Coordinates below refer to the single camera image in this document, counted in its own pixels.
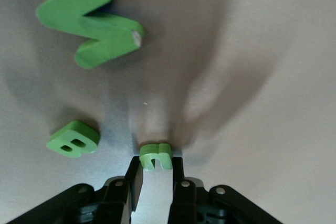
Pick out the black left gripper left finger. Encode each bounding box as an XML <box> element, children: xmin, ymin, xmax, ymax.
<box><xmin>96</xmin><ymin>155</ymin><xmax>144</xmax><ymax>224</ymax></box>

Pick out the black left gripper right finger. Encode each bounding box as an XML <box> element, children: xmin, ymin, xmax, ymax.
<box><xmin>167</xmin><ymin>157</ymin><xmax>197</xmax><ymax>224</ymax></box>

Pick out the green letter n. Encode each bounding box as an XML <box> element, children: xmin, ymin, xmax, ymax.
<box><xmin>139</xmin><ymin>142</ymin><xmax>174</xmax><ymax>173</ymax></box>
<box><xmin>36</xmin><ymin>0</ymin><xmax>144</xmax><ymax>70</ymax></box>

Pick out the green letter B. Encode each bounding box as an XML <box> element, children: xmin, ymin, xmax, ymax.
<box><xmin>46</xmin><ymin>120</ymin><xmax>101</xmax><ymax>158</ymax></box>

